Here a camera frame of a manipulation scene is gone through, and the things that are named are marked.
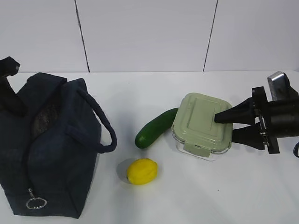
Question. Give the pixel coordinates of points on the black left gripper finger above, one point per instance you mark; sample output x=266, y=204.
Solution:
x=9, y=100

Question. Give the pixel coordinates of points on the green cucumber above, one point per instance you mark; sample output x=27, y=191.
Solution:
x=155, y=128

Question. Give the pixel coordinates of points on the yellow lemon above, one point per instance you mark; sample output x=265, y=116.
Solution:
x=142, y=171

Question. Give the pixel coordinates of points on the green lid glass container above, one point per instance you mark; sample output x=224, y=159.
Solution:
x=194, y=130

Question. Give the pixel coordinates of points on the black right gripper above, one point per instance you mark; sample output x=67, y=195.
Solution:
x=278, y=119

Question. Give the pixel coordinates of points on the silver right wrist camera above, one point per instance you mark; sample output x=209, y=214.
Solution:
x=280, y=87

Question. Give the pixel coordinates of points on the dark navy lunch bag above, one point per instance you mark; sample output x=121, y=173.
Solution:
x=48, y=157

